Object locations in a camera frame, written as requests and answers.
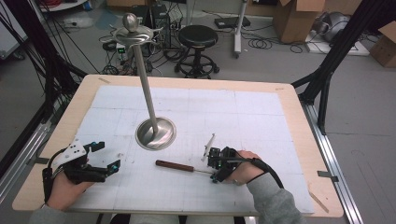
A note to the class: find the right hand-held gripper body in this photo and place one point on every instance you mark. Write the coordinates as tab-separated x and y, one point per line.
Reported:
229	157

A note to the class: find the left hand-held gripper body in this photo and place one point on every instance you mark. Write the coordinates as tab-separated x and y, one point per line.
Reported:
73	152

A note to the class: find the person's right hand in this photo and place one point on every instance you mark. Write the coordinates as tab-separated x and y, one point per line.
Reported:
247	172

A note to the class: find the person's left hand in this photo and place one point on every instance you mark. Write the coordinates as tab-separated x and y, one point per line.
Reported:
63	196

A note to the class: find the black table clamp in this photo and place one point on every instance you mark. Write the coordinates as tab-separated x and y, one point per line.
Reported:
39	160
327	175

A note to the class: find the white grid mat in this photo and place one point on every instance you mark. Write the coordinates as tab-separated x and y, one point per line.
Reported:
174	193

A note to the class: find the tall metal utensil stand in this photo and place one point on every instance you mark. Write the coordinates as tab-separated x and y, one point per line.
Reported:
146	87

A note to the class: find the power meter with green display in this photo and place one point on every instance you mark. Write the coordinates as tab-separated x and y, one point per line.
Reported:
120	48

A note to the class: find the strip of brown tape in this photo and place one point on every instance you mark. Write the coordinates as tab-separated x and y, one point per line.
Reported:
319	202

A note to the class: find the black round stool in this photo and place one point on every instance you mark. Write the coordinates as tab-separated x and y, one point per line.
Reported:
197	35

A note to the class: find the white stand pole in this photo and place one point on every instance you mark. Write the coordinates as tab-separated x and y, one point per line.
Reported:
239	31

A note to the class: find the white cabinet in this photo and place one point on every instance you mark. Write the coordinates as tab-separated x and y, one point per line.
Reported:
9	37

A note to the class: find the flat black device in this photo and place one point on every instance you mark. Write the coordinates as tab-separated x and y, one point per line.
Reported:
232	21

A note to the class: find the black computer tower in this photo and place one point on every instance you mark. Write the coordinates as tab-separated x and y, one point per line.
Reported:
161	25

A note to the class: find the large open cardboard box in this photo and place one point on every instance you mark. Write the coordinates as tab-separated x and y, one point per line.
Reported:
299	21

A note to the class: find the white floor board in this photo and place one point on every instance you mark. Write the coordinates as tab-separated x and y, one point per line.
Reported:
358	49

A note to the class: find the grey rounded appliance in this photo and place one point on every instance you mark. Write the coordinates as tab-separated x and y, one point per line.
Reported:
334	26

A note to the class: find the small cardboard box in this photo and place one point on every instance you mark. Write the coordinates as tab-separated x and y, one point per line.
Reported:
384	46

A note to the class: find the aluminium rail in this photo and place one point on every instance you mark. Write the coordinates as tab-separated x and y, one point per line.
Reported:
330	155
28	152

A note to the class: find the black frame stand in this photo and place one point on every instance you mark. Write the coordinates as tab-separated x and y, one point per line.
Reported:
336	53
49	68

